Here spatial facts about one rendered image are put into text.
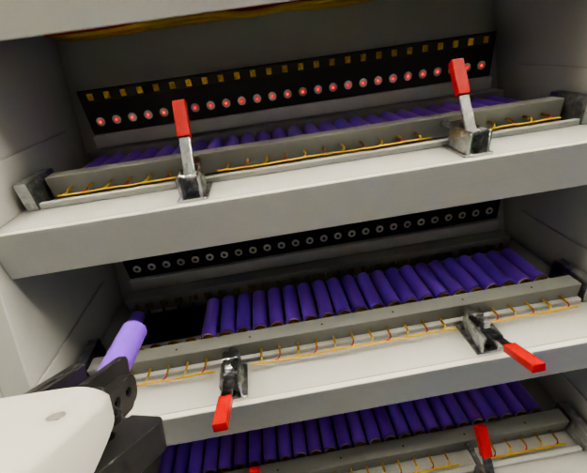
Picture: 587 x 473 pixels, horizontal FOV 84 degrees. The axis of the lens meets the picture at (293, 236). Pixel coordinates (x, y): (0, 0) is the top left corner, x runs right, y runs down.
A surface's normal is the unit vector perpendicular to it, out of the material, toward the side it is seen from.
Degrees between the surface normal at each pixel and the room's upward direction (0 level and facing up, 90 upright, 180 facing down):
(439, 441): 21
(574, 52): 90
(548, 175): 110
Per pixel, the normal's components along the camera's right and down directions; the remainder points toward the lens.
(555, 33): -0.99, 0.16
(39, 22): 0.11, 0.49
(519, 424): -0.12, -0.86
